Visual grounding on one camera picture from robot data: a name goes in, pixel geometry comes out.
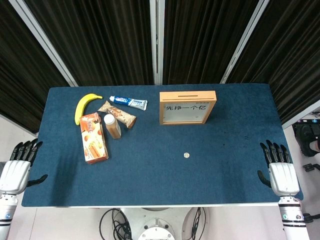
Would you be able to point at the yellow banana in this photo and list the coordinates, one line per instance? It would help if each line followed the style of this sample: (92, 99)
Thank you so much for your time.
(81, 106)

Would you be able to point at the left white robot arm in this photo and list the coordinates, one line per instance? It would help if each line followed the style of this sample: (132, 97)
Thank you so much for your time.
(6, 212)

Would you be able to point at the wooden coin box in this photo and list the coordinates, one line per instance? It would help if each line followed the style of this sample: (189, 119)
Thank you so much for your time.
(186, 113)

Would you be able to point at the orange biscuit roll box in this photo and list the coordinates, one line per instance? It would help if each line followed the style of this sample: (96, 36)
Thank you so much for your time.
(93, 140)

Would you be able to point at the brown snack bar packet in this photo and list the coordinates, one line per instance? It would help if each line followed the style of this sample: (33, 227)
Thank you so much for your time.
(117, 113)

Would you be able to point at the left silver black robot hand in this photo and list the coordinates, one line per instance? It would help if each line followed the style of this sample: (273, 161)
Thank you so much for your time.
(15, 175)

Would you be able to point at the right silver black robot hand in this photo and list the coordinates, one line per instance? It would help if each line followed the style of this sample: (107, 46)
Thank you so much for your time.
(283, 177)

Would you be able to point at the black stand foot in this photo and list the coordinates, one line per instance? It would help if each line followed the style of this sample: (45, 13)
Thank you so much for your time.
(311, 167)

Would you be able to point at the small silver coin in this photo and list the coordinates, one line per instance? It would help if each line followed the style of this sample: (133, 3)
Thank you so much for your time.
(186, 155)

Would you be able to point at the black pleated curtain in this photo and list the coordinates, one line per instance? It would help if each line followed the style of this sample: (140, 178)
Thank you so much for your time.
(200, 42)
(287, 50)
(100, 42)
(22, 75)

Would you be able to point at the brown drink bottle white cap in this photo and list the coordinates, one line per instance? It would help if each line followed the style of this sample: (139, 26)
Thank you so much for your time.
(112, 127)

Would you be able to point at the blue felt table mat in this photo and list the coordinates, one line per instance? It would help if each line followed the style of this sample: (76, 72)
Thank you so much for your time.
(155, 175)

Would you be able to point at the black floor clamp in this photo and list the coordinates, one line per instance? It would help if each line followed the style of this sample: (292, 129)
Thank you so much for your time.
(308, 217)

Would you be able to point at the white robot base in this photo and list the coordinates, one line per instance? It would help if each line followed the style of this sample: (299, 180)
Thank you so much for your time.
(156, 225)

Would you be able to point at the black electronics box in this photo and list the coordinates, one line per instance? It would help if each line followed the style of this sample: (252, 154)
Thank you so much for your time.
(303, 128)

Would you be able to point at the blue white toothpaste tube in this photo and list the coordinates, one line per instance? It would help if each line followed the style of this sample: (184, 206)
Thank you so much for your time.
(128, 101)

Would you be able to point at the white partition frame post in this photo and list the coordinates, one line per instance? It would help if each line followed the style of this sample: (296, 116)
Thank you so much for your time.
(302, 115)
(157, 42)
(42, 37)
(242, 42)

